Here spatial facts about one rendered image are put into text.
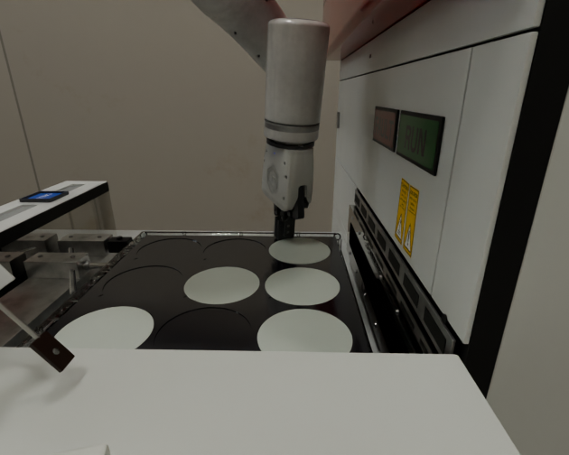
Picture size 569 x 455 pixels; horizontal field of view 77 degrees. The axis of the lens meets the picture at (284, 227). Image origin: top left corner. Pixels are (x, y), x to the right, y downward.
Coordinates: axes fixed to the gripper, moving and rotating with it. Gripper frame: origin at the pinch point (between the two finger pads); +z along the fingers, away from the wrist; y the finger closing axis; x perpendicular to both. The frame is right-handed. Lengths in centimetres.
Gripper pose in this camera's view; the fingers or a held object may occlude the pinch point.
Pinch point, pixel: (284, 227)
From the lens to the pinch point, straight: 62.3
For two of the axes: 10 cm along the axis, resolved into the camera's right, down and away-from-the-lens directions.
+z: -0.6, 8.8, 4.7
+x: 9.0, -1.6, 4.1
